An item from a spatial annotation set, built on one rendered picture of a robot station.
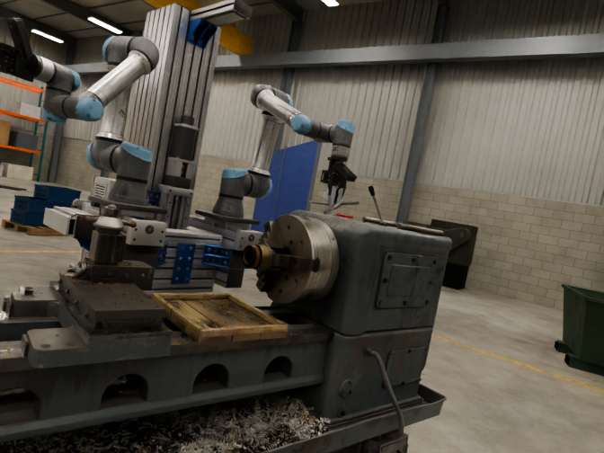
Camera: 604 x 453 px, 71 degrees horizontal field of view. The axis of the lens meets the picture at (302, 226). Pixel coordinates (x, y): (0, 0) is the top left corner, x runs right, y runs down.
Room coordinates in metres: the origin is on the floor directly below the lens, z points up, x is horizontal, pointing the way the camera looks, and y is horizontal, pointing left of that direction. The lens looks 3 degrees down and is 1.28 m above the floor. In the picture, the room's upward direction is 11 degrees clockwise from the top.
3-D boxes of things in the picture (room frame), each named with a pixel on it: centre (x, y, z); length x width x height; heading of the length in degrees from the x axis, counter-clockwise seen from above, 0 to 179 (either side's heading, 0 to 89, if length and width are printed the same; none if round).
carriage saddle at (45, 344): (1.08, 0.52, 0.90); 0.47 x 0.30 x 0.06; 41
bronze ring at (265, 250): (1.42, 0.12, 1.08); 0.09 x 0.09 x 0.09; 41
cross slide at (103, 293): (1.13, 0.49, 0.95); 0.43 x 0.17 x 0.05; 41
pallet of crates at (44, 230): (7.40, 4.31, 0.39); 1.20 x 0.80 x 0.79; 154
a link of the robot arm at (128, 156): (1.68, 0.70, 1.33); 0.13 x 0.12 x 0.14; 69
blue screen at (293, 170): (8.45, 0.58, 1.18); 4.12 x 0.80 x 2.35; 18
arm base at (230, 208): (2.05, 0.36, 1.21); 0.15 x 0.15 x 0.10
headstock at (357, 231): (1.79, -0.28, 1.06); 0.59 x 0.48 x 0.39; 131
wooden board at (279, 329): (1.34, 0.22, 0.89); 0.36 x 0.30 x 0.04; 41
